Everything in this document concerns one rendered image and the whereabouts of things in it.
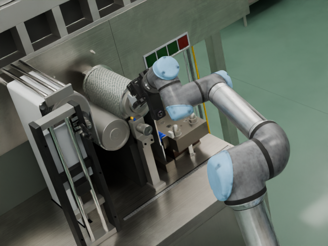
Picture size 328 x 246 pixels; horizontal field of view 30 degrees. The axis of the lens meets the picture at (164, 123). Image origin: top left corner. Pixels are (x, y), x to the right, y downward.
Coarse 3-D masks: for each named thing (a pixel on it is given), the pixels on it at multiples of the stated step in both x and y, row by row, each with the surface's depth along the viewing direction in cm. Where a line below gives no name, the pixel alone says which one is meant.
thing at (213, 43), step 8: (216, 32) 301; (208, 40) 303; (216, 40) 303; (208, 48) 307; (216, 48) 305; (208, 56) 310; (216, 56) 306; (216, 64) 309; (224, 64) 312; (224, 120) 329; (224, 128) 333; (232, 128) 332; (224, 136) 337; (232, 136) 334; (232, 144) 337
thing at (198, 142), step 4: (192, 144) 248; (196, 144) 249; (168, 148) 244; (164, 152) 249; (168, 152) 247; (172, 152) 244; (176, 152) 244; (180, 152) 245; (184, 152) 246; (168, 156) 248; (172, 156) 245; (176, 156) 244; (180, 156) 245
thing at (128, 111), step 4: (128, 92) 216; (124, 100) 216; (128, 100) 216; (124, 104) 216; (128, 104) 217; (124, 108) 217; (128, 108) 217; (128, 112) 218; (132, 112) 219; (144, 112) 223; (132, 116) 220
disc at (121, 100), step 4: (124, 92) 215; (124, 96) 216; (120, 100) 215; (120, 104) 216; (120, 108) 216; (148, 108) 225; (120, 112) 217; (124, 112) 218; (124, 116) 219; (128, 116) 220; (128, 120) 220
